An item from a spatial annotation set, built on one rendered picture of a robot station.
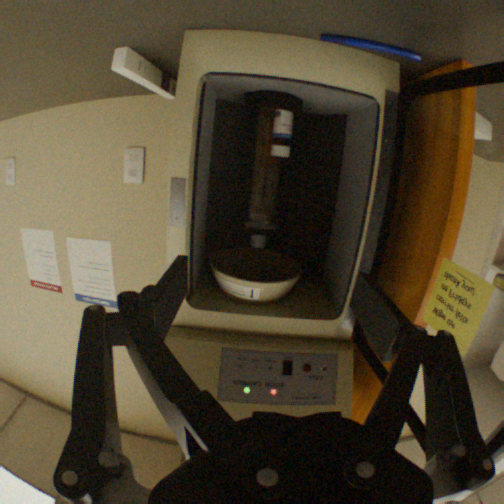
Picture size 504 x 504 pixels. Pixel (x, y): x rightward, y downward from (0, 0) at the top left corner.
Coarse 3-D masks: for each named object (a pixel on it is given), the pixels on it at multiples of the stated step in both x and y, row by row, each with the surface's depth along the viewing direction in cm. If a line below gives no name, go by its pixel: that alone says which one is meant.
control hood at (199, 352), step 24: (168, 336) 40; (192, 336) 41; (216, 336) 42; (240, 336) 42; (192, 360) 39; (216, 360) 39; (216, 384) 37; (336, 384) 38; (240, 408) 36; (264, 408) 36; (288, 408) 36; (312, 408) 36; (336, 408) 36
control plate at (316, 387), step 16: (224, 352) 40; (240, 352) 40; (256, 352) 40; (272, 352) 40; (224, 368) 39; (320, 368) 39; (336, 368) 39; (224, 384) 37; (240, 384) 38; (256, 384) 38; (272, 384) 38; (288, 384) 38; (304, 384) 38; (320, 384) 38; (224, 400) 36; (240, 400) 36; (256, 400) 37; (272, 400) 37; (288, 400) 37; (304, 400) 37; (320, 400) 37
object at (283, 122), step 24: (264, 120) 37; (288, 120) 38; (264, 144) 38; (288, 144) 39; (240, 168) 43; (264, 168) 40; (288, 168) 41; (240, 192) 43; (264, 192) 41; (288, 192) 43; (240, 216) 44; (264, 216) 42
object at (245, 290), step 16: (224, 256) 54; (240, 256) 56; (256, 256) 57; (272, 256) 56; (288, 256) 54; (224, 272) 53; (240, 272) 56; (256, 272) 57; (272, 272) 56; (288, 272) 52; (224, 288) 45; (240, 288) 42; (256, 288) 42; (272, 288) 42; (288, 288) 45; (256, 304) 45
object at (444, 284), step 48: (432, 96) 22; (480, 96) 15; (432, 144) 23; (480, 144) 16; (432, 192) 24; (480, 192) 17; (432, 240) 24; (480, 240) 17; (384, 288) 33; (432, 288) 24; (480, 288) 17; (480, 336) 16; (480, 384) 15; (480, 432) 13
